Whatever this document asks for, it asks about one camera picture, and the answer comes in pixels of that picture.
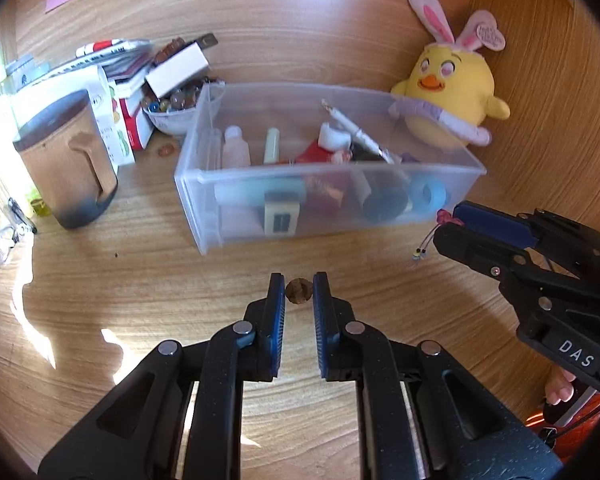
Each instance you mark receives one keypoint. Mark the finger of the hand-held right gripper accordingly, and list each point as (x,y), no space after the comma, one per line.
(495,225)
(475,255)

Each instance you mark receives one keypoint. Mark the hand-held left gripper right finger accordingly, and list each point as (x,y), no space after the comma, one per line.
(320,320)

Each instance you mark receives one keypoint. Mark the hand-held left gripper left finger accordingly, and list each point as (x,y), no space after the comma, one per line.
(278,320)

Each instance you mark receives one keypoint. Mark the pink flower charm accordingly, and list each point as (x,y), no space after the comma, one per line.
(442,217)

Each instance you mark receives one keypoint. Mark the blue tape roll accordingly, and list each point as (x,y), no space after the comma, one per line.
(426,195)

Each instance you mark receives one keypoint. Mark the clear plastic storage box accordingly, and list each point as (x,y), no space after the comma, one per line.
(330,230)

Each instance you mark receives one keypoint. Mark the small cream box black buttons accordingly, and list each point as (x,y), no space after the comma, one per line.
(281,219)

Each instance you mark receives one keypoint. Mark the white cream tube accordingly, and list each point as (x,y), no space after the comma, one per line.
(250,192)

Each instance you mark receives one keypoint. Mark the red packet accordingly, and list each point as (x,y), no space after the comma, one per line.
(322,185)

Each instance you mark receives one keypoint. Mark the white cosmetic pen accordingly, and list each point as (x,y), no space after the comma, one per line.
(360,135)

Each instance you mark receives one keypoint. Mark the green lip balm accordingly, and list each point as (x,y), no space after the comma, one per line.
(272,147)

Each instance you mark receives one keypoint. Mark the small pink clear bottle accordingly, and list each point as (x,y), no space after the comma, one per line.
(236,150)

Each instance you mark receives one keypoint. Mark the white bandage roll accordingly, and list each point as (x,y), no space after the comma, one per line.
(335,137)

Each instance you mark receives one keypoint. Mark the person's right forearm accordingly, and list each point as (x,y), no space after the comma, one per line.
(575,430)

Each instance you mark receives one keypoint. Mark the person's right hand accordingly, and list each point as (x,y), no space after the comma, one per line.
(560,387)

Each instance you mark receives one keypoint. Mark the yellow chick plush toy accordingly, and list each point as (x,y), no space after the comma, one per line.
(450,90)

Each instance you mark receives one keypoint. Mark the small brown stone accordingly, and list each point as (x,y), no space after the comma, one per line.
(166,150)

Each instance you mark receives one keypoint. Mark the ceramic bowl of beads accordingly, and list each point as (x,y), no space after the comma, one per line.
(172,115)

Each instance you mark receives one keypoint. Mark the red white box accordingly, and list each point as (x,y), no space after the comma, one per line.
(135,125)

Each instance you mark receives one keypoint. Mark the white carton green print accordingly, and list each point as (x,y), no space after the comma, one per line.
(110,120)

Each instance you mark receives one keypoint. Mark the brown ceramic mug with lid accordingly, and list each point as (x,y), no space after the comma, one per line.
(65,160)

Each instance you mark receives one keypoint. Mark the white rectangular box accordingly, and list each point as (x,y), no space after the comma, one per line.
(177,67)

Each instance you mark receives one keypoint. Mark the metal clip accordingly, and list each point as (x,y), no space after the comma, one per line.
(22,215)

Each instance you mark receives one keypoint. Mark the stack of books and papers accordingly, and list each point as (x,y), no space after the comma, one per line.
(100,62)

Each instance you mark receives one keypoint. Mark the red white marker pen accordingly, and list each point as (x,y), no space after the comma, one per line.
(110,47)

